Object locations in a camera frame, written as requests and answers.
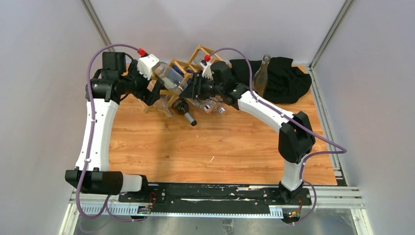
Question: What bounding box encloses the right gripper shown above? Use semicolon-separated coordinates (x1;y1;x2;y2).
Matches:
180;72;224;100

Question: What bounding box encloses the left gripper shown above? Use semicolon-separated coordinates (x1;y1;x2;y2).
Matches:
119;60;161;105

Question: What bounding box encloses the clear bottle pale label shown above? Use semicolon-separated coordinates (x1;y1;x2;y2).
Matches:
152;62;188;95

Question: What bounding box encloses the clear bottle black gold label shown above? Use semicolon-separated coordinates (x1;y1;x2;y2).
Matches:
253;54;271;97

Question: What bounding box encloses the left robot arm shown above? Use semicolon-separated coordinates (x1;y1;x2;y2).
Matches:
65;50;161;202

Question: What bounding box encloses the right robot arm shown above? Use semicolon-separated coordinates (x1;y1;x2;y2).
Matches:
180;61;316;205

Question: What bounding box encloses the small clear bottle lower left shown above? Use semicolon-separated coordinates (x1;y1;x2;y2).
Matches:
152;97;174;119

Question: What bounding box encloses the blue square bottle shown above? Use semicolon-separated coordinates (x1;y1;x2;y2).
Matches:
172;61;226;114
196;99;213;113

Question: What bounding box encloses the dark brown wine bottle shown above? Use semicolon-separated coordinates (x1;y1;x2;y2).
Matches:
172;98;197;126

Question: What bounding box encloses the wooden wine rack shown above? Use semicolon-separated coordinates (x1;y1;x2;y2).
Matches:
132;45;232;114

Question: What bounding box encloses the black cloth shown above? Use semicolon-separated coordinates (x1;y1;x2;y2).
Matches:
230;57;312;104

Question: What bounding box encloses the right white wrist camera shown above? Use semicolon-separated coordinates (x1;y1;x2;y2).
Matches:
200;60;212;79

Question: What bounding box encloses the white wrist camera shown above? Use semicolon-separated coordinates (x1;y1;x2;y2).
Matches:
137;54;160;80
200;60;212;79

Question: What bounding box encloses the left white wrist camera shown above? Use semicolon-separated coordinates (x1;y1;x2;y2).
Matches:
137;54;160;80

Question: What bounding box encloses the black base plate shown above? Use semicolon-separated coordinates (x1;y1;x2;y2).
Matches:
118;183;312;215

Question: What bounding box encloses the aluminium rail frame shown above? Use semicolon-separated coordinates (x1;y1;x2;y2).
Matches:
59;182;373;235

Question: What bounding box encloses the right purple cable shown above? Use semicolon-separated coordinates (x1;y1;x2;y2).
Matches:
203;47;347;226

